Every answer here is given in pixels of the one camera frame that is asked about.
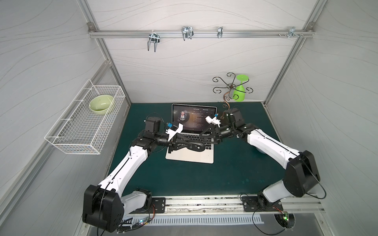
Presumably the green ceramic bowl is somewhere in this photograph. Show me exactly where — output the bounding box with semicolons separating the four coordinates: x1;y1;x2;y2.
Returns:
89;95;115;115

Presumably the green plastic goblet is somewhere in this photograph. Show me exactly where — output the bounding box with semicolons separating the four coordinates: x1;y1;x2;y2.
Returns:
232;74;249;102

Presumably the metal hook right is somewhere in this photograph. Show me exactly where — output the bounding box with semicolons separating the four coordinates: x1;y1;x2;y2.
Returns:
277;27;304;38

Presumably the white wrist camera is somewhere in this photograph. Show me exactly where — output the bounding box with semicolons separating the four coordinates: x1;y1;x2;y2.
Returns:
165;123;184;141
205;114;221;127

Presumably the aluminium frame post left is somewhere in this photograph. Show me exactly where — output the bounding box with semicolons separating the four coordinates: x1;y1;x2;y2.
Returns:
77;0;132;106

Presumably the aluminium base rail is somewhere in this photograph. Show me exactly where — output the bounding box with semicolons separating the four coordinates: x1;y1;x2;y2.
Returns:
82;193;325;217

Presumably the metal single hook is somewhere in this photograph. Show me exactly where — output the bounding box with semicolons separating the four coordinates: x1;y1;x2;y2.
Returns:
217;27;223;39

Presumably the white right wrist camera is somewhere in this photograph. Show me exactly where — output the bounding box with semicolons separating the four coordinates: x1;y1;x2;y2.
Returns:
205;114;221;127

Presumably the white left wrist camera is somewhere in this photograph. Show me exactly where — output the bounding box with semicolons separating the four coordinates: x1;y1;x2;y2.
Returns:
165;123;184;141

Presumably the silver laptop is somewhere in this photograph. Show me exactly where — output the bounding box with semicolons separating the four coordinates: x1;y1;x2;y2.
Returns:
165;104;218;164

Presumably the metal double hook middle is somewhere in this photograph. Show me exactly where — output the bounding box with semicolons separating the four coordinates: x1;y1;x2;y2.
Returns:
181;26;194;41

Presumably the aluminium frame post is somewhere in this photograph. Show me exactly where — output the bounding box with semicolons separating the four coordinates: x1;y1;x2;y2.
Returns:
77;0;132;106
262;0;327;107

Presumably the aluminium top rail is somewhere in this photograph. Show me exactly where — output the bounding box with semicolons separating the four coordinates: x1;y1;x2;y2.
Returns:
89;29;316;39

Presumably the white wire basket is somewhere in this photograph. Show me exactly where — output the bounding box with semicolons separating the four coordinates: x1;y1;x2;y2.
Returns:
44;80;126;155

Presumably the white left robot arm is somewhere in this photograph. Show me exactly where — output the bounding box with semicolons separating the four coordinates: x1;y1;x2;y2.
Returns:
82;117;205;233

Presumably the brown copper cup holder stand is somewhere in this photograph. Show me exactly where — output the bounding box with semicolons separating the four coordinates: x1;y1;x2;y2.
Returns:
212;72;254;124

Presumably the metal double hook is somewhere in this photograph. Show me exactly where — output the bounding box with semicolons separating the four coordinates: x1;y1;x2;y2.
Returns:
181;26;194;41
147;32;160;52

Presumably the white slotted cable duct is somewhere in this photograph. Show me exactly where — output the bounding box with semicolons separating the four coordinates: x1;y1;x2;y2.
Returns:
90;214;265;227

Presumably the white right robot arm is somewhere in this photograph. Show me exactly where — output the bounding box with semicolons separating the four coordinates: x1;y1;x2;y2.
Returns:
202;108;321;209

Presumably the metal double hook left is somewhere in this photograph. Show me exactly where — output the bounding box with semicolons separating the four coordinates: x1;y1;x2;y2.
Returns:
147;32;160;52

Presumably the aluminium frame post right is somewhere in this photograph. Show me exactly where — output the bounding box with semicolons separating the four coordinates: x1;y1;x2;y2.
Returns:
262;0;327;107

